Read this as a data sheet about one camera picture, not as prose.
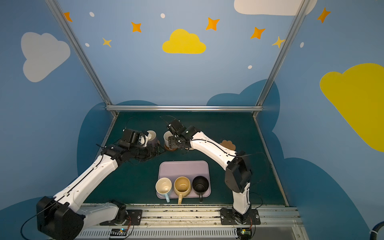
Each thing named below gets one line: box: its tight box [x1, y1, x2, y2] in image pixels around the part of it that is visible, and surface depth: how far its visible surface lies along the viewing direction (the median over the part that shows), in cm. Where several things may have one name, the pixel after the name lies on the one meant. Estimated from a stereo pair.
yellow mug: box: [174, 176, 192, 205], surface depth 79 cm
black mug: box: [192, 175, 209, 203], surface depth 80 cm
